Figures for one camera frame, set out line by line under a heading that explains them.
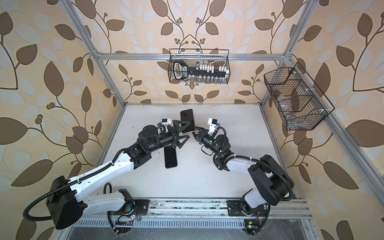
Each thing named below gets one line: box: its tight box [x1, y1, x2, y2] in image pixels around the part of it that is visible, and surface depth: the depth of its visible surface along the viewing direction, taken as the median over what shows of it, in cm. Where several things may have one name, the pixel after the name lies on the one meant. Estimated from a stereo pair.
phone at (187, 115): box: [180, 109, 196, 134], surface depth 80 cm
